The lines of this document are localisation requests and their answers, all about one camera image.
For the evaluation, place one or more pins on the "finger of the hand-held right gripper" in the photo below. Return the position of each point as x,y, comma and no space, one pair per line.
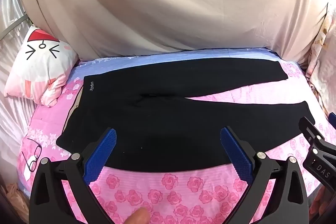
308,125
332,117

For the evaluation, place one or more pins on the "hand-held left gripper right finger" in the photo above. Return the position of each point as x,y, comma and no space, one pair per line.
236,154

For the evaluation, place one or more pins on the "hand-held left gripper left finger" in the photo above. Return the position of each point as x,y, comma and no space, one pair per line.
101,154

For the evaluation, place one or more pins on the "black pants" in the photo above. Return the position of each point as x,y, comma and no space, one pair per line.
157,113

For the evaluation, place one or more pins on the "person's right hand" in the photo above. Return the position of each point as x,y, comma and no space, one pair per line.
319,203

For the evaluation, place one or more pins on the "floral print cloth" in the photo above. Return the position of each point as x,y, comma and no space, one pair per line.
323,56

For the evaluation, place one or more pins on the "black eyeglasses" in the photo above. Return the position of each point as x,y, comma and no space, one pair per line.
35,154

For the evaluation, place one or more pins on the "pink floral bed sheet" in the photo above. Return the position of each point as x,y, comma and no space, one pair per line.
168,195

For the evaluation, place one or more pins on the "cat face pillow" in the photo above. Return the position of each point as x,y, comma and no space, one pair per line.
42,66

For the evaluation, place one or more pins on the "white satin cloth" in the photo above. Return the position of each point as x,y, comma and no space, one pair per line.
10,98

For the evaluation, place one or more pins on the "grey metal bar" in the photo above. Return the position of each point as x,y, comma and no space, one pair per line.
13,26

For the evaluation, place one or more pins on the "beige curtain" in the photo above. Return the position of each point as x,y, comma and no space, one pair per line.
168,1

